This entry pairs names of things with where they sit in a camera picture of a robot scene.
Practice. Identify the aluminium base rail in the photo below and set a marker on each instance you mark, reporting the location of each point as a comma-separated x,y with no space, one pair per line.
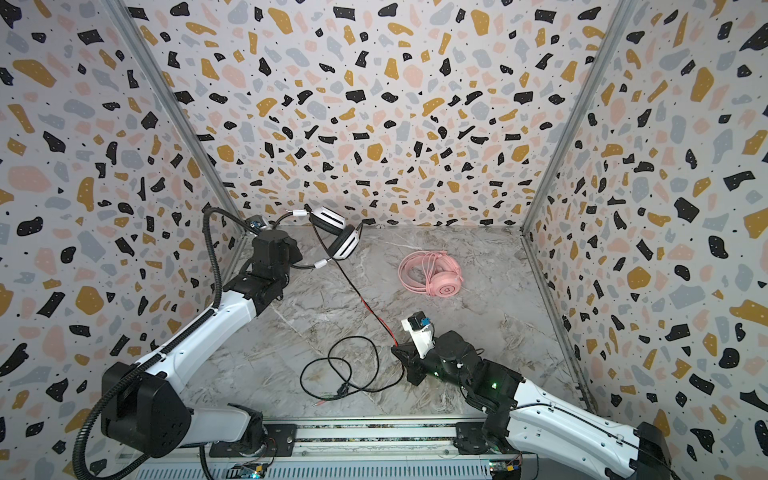
388,448

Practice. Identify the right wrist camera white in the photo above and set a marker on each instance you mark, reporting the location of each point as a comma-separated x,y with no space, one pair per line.
421,331

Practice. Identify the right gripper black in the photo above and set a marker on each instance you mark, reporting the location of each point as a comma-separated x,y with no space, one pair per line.
411,358

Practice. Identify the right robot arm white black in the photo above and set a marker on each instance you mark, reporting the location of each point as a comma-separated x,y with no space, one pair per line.
521,416

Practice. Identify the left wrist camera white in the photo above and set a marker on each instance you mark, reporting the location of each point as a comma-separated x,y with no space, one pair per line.
256,224

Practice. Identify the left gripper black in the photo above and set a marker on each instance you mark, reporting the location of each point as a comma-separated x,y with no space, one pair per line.
294,252

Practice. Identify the white black headphones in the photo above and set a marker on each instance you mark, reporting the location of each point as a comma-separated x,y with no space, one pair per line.
346,237

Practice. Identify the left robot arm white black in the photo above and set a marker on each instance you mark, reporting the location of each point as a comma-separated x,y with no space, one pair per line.
147,412

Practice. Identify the pink headphones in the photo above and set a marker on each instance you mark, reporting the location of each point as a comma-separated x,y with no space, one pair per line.
431,273

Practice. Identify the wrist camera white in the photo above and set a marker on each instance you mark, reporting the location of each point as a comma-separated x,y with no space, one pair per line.
256,224
421,331

